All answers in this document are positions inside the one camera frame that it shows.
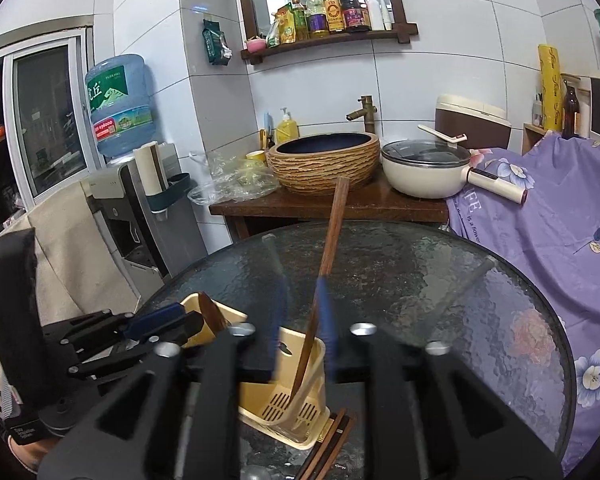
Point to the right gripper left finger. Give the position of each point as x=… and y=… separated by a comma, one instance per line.
x=243, y=351

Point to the person's left hand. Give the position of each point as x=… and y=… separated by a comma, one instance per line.
x=30, y=455

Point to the cream plastic utensil holder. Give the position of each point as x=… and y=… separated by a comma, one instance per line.
x=295, y=419

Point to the blue water jug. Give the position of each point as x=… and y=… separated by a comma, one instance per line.
x=120, y=109

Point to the wooden framed mirror shelf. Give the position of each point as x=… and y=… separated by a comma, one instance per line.
x=274, y=27

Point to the beige cloth cover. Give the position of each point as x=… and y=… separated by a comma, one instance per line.
x=76, y=271

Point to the dark soy sauce bottle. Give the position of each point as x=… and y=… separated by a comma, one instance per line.
x=354, y=16

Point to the purple label bottle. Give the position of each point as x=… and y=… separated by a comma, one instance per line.
x=317, y=21

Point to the round glass table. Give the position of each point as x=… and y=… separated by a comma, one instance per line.
x=394, y=274

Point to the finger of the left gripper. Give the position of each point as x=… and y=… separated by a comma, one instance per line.
x=142, y=326
x=177, y=332

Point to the brown wooden chopstick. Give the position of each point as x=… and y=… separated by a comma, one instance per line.
x=323, y=452
x=327, y=261
x=349, y=428

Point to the woven basin sink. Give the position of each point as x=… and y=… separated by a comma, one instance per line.
x=311, y=165

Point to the pink small bowl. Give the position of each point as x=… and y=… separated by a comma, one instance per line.
x=256, y=44

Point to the sliding window frame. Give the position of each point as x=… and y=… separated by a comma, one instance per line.
x=45, y=132

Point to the yellow oil bottle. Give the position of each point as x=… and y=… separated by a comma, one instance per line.
x=334, y=16

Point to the yellow dish soap bottle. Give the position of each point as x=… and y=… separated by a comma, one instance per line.
x=287, y=129

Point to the brown glass bottle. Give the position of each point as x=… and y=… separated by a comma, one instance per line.
x=571, y=113

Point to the clear plastic bag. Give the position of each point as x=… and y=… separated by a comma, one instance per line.
x=233, y=179

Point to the brown rice cooker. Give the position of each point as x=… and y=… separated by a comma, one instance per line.
x=484, y=125

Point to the white cooking pot with lid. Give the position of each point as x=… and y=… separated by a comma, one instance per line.
x=435, y=169

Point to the purple floral cloth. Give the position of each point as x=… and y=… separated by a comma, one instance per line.
x=554, y=240

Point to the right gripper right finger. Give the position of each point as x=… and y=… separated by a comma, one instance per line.
x=359, y=352

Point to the yellow roll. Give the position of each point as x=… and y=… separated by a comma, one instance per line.
x=551, y=80

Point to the green hanging packet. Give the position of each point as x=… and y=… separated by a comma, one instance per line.
x=218, y=51

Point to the brass faucet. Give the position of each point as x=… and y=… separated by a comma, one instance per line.
x=367, y=112

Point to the water dispenser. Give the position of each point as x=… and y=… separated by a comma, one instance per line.
x=154, y=239

